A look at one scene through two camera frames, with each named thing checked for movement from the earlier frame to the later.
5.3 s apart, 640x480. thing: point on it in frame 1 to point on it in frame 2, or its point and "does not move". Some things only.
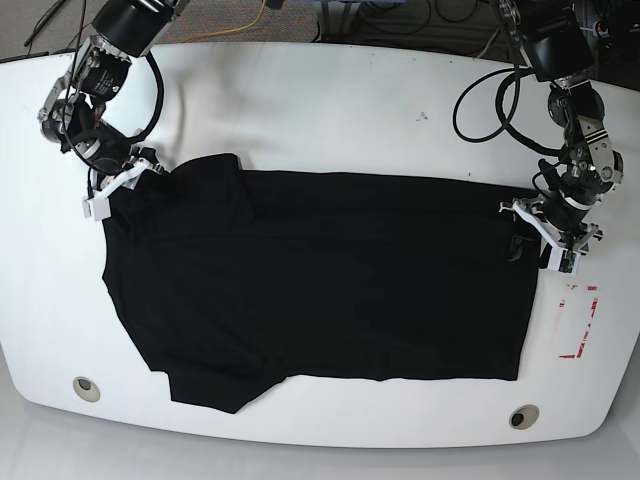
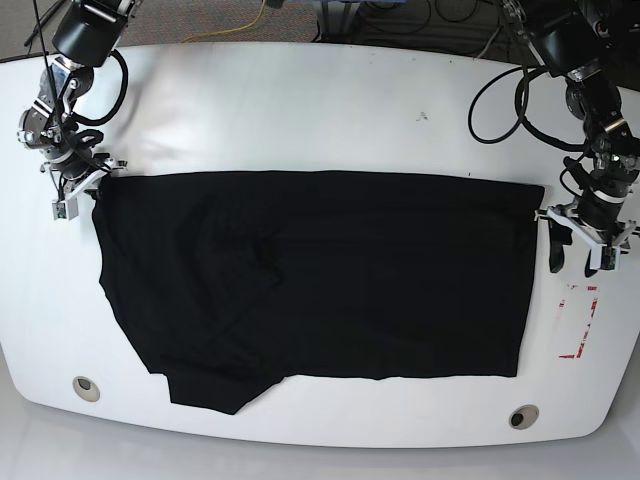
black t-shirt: [233, 278] does not move
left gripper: [134, 167] to [90, 181]
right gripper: [577, 238] to [596, 220]
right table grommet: [523, 417] does not move
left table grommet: [86, 389] does not move
